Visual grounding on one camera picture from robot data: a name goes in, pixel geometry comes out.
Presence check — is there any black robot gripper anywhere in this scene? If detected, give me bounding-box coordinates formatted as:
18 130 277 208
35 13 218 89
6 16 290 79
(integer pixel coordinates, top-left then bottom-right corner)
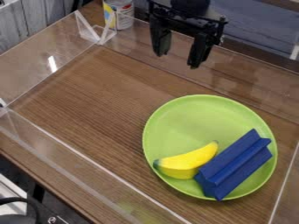
147 0 229 69

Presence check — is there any yellow toy banana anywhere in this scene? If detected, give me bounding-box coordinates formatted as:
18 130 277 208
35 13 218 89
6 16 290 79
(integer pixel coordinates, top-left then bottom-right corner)
154 141 219 179

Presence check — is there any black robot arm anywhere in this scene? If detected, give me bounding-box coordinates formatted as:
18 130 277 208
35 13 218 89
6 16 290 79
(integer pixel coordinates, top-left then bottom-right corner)
147 0 229 69

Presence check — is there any green round plate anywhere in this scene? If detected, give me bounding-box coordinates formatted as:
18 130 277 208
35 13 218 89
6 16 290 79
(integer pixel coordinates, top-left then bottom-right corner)
142 94 278 201

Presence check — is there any blue plastic block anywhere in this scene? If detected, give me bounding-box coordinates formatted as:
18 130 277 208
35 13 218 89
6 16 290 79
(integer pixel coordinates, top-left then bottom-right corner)
194 129 273 200

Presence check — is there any clear acrylic corner bracket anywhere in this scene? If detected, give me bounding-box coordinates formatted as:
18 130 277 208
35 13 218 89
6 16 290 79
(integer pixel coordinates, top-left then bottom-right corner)
74 10 118 46

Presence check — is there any clear acrylic enclosure wall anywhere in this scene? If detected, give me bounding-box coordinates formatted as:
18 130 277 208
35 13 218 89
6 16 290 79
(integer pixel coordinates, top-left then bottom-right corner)
0 13 299 224

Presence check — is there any black cable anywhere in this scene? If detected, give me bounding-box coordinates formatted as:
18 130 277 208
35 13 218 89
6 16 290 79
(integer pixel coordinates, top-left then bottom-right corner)
0 197 40 224

